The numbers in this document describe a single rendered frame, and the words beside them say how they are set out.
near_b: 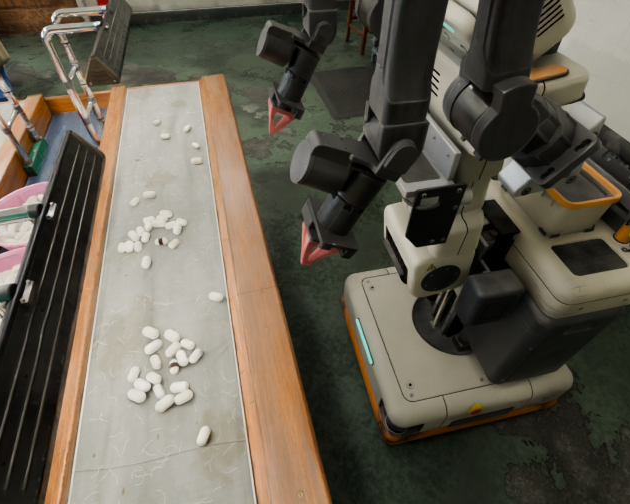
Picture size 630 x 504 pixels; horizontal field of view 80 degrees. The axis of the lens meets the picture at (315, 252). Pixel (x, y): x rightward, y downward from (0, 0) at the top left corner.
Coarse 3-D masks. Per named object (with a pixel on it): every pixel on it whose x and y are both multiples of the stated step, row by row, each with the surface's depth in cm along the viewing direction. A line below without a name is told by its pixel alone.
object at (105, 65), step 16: (112, 0) 123; (112, 16) 116; (128, 16) 128; (112, 32) 109; (128, 32) 121; (96, 48) 95; (112, 48) 103; (96, 64) 93; (112, 64) 98; (96, 80) 96; (112, 80) 96
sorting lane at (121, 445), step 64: (128, 128) 140; (192, 128) 140; (128, 192) 115; (192, 192) 115; (128, 256) 98; (192, 256) 98; (128, 320) 85; (192, 320) 85; (128, 384) 75; (192, 384) 75; (128, 448) 67; (192, 448) 67
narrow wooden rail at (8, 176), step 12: (36, 96) 152; (24, 108) 145; (36, 108) 146; (48, 108) 157; (36, 120) 144; (48, 120) 154; (12, 132) 133; (24, 132) 134; (24, 144) 132; (0, 156) 124; (12, 156) 124; (0, 168) 119; (12, 168) 122; (0, 180) 115; (12, 180) 121; (24, 180) 128; (0, 192) 114; (12, 204) 118
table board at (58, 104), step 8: (128, 88) 162; (136, 88) 162; (56, 96) 157; (64, 96) 157; (80, 96) 159; (96, 96) 160; (104, 96) 161; (48, 104) 158; (56, 104) 158; (64, 104) 159; (72, 104) 160; (104, 104) 163; (56, 112) 161
